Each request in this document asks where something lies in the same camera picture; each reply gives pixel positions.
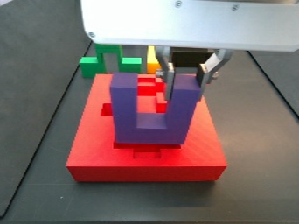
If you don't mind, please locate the yellow long block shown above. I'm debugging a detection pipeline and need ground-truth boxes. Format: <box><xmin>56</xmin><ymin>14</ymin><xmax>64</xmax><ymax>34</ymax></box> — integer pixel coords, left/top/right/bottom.
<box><xmin>147</xmin><ymin>45</ymin><xmax>162</xmax><ymax>74</ymax></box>

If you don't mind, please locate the black L-shaped fixture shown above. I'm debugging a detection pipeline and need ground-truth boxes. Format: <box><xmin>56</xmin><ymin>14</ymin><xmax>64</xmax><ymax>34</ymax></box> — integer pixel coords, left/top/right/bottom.
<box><xmin>170</xmin><ymin>47</ymin><xmax>214</xmax><ymax>74</ymax></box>

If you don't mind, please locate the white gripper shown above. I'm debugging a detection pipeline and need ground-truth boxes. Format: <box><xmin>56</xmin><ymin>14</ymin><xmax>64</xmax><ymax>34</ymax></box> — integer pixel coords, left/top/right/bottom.
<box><xmin>80</xmin><ymin>0</ymin><xmax>299</xmax><ymax>101</ymax></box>

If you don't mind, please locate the green stepped block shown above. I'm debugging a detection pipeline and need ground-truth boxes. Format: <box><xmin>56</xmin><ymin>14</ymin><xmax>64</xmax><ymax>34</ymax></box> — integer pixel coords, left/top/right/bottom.
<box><xmin>79</xmin><ymin>44</ymin><xmax>143</xmax><ymax>78</ymax></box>

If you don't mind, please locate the red puzzle board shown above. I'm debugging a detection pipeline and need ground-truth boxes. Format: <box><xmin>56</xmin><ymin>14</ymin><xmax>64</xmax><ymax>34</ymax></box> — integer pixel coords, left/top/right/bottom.
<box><xmin>67</xmin><ymin>74</ymin><xmax>227</xmax><ymax>182</ymax></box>

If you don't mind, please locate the purple U-shaped block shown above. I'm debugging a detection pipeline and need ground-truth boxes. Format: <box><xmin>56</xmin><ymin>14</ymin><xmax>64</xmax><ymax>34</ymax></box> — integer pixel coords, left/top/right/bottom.
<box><xmin>108</xmin><ymin>72</ymin><xmax>203</xmax><ymax>145</ymax></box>

